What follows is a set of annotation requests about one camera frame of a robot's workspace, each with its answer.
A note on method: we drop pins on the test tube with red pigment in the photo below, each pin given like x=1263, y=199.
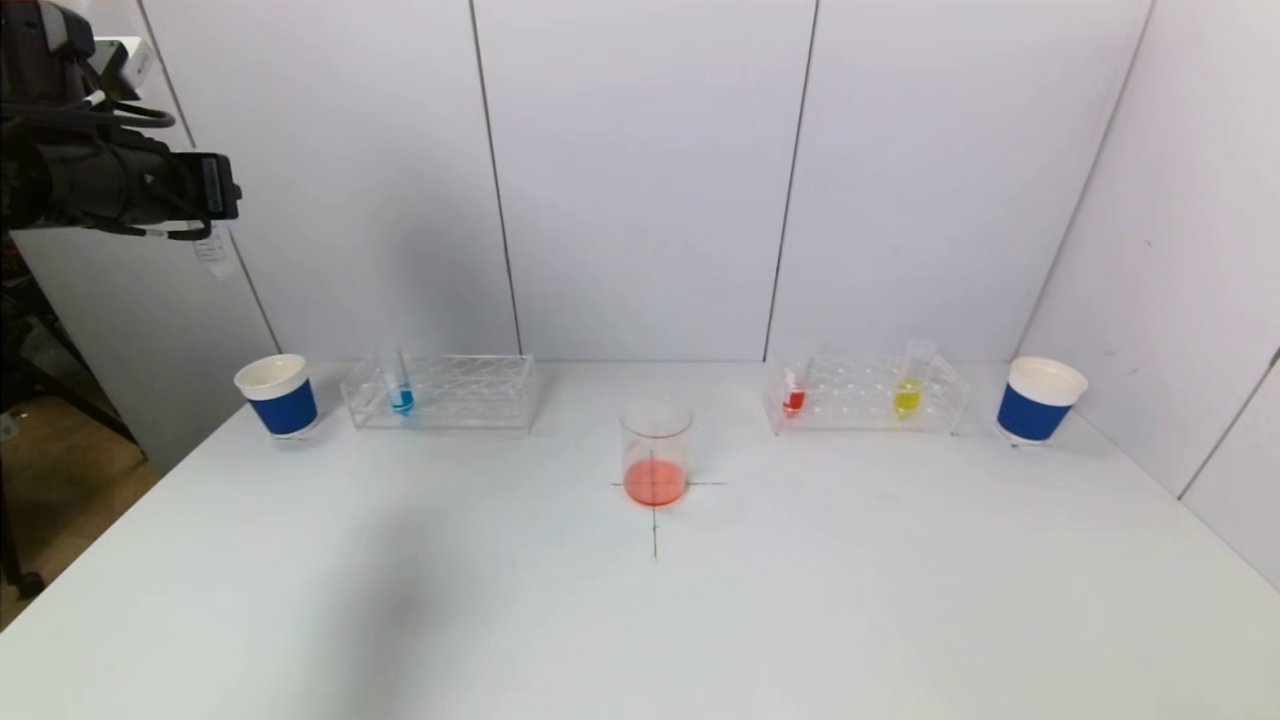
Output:
x=794, y=400

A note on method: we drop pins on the clear acrylic test tube rack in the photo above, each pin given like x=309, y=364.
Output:
x=470, y=395
x=850, y=400

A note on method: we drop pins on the clear glass beaker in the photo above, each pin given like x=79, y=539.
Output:
x=655, y=475

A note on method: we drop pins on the test tube with blue pigment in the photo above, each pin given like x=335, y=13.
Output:
x=402, y=398

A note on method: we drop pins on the white paper cup blue sleeve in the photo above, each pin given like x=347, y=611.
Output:
x=1032, y=412
x=285, y=408

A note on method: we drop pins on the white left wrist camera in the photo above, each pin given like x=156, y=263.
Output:
x=125, y=62

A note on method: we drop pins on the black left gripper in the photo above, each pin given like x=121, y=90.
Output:
x=214, y=186

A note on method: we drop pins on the black tripod stand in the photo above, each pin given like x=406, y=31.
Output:
x=20, y=575

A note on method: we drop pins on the test tube with yellow pigment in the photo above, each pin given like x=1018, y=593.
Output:
x=907, y=398

